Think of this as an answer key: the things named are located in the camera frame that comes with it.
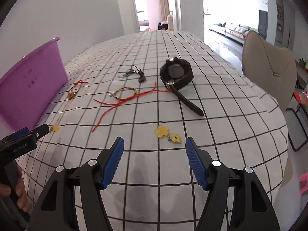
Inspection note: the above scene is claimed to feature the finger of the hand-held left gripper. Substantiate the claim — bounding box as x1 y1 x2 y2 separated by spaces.
31 124 50 139
0 127 30 145

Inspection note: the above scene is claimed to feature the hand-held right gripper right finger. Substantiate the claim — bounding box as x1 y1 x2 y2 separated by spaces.
185 137 281 231

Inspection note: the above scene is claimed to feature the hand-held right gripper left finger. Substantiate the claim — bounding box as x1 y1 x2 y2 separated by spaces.
26 137 125 231

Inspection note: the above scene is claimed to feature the gold chain yellow flower charm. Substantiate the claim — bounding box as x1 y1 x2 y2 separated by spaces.
49 94 74 133

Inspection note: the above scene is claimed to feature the pink plastic tub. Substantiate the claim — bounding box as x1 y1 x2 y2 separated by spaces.
0 37 68 131

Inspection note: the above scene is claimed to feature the yellow flower bear charm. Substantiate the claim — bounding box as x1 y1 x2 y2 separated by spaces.
154 125 182 143

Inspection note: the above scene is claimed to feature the person's left hand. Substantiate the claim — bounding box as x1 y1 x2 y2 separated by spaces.
0 166 31 213

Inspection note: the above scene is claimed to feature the black-and-white checked tablecloth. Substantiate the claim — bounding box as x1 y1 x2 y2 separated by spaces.
14 30 289 231

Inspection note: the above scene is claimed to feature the black wrist watch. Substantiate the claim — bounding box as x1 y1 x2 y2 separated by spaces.
159 56 204 116

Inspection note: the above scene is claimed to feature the pink plastic stool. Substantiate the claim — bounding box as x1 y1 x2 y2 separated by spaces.
298 172 308 194

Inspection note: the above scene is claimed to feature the beige chair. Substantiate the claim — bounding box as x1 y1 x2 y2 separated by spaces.
242 30 298 112

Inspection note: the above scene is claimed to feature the grey sofa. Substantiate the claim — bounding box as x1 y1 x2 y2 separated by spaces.
209 23 259 45

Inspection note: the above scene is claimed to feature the dark cabinet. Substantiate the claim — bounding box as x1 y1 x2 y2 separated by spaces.
259 10 269 40

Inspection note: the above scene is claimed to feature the red cord bracelet orange pendant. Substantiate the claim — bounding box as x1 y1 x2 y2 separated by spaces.
67 80 89 100

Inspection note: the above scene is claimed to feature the red string multicolour bracelet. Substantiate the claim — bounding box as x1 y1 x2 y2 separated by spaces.
91 82 170 133

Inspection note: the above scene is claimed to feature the black cord necklace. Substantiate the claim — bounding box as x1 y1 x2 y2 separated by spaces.
118 65 146 83

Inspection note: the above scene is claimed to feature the black frame stool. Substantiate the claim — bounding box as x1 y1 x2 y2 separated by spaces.
285 107 308 152

